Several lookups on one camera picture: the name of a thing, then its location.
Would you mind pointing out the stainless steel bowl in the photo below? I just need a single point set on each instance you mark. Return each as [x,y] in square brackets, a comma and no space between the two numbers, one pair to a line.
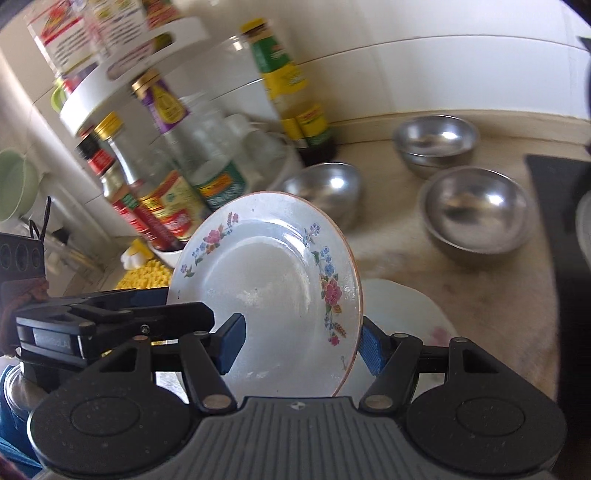
[434,136]
[475,207]
[323,189]

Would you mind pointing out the yellow-green label oil bottle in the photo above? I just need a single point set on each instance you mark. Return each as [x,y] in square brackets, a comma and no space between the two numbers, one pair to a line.
[286,78]

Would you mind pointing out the white two-tier seasoning rack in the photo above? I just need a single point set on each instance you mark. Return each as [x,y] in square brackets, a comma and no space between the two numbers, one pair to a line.
[124,74]

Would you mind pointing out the person's left forearm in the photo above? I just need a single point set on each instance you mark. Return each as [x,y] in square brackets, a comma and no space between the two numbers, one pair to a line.
[32,297]

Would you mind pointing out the beige fluffy towel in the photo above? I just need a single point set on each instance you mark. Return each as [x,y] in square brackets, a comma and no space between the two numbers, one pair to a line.
[485,314]

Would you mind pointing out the printed seasoning packet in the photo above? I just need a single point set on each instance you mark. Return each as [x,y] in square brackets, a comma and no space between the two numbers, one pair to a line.
[69,39]
[117,21]

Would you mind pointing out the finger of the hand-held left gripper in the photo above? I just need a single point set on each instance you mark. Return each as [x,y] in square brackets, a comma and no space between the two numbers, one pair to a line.
[147,297]
[184,317]

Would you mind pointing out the yellow cap vinegar bottle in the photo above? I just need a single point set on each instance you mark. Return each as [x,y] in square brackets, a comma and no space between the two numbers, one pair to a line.
[171,207]

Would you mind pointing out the person's blue jeans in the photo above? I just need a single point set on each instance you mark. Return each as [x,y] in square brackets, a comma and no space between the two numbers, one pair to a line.
[9,415]

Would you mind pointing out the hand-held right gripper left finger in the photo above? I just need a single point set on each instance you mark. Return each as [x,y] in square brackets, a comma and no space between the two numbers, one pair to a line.
[232,344]

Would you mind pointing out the purple and green label bottle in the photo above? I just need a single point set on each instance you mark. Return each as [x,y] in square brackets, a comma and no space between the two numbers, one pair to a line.
[166,104]

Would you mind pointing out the yellow chenille mat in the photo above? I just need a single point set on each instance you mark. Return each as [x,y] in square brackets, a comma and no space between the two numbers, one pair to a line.
[143,277]

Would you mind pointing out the light green plastic bowl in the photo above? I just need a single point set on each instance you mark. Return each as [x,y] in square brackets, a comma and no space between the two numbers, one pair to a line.
[16,184]

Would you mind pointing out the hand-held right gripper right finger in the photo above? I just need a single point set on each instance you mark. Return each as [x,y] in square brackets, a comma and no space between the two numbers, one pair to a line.
[371,346]

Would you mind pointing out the white seasoning jar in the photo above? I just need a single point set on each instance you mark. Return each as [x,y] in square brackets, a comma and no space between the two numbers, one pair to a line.
[251,136]

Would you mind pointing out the white floral plate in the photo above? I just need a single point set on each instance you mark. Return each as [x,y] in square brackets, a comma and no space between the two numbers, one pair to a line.
[268,277]

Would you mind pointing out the black cooktop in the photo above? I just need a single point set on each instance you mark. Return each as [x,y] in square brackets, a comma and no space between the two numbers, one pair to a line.
[561,207]

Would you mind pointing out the white flower-shaped ornament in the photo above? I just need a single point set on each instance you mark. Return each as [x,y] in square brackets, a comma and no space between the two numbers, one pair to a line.
[133,256]

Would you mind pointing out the small green cup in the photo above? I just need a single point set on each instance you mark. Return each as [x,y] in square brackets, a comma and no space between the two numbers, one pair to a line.
[57,97]

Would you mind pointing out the red label dark sauce bottle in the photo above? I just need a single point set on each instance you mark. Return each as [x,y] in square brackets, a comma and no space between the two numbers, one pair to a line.
[131,212]

